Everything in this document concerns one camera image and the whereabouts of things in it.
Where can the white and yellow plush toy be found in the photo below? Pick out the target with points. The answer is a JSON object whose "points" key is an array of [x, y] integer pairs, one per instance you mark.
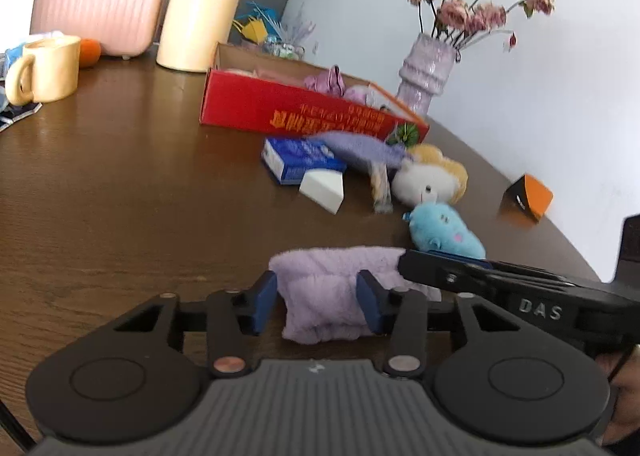
{"points": [[427, 175]]}

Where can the purple satin bow scrunchie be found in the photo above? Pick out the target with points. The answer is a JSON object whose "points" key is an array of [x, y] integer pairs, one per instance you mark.
{"points": [[328, 82]]}

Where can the yellow thermos jug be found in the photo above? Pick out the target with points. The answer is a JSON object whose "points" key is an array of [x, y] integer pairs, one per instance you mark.
{"points": [[192, 30]]}

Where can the orange and black card holder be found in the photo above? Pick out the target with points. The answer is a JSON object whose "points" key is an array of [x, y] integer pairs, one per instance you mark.
{"points": [[530, 195]]}

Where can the person's right hand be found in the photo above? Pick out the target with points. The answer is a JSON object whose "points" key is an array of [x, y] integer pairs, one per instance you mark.
{"points": [[625, 419]]}

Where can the blue tissue pack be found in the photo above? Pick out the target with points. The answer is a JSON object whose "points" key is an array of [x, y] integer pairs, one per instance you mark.
{"points": [[288, 159]]}

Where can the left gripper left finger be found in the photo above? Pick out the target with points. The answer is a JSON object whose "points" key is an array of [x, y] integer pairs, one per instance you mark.
{"points": [[230, 317]]}

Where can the purple ceramic vase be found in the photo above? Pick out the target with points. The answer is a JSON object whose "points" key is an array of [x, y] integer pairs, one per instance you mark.
{"points": [[425, 72]]}

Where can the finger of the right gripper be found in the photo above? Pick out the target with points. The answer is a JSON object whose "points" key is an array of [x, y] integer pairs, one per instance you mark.
{"points": [[572, 310], [460, 259]]}

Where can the lavender fluffy headband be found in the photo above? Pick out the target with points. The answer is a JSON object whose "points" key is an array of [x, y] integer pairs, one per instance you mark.
{"points": [[318, 287]]}

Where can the yellow and blue toy pile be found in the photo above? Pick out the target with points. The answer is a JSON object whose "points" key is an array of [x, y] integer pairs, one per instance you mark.
{"points": [[260, 25]]}

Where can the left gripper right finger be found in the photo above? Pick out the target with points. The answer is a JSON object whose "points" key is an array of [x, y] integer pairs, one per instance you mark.
{"points": [[400, 315]]}

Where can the orange fruit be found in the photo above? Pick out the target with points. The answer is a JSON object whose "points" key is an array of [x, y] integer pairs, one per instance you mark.
{"points": [[90, 53]]}

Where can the blue plush toy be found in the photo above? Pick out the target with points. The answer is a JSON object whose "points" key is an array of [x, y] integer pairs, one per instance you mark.
{"points": [[437, 226]]}

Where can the red cardboard box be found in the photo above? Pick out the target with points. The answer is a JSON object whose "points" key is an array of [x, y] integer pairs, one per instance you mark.
{"points": [[257, 92]]}

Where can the blue wet wipes pack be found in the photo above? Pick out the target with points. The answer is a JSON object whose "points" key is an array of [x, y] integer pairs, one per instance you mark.
{"points": [[9, 57]]}

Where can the purple knitted fish toy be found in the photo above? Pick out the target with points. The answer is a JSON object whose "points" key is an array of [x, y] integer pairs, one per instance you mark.
{"points": [[361, 151]]}

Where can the yellow ceramic mug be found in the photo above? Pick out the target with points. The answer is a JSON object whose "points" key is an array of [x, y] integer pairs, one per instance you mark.
{"points": [[47, 71]]}

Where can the clear plastic snack packet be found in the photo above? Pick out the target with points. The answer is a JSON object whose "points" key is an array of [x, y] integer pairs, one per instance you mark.
{"points": [[381, 193]]}

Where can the white makeup sponge wedge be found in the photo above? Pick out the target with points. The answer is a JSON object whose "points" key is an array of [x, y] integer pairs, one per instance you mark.
{"points": [[324, 187]]}

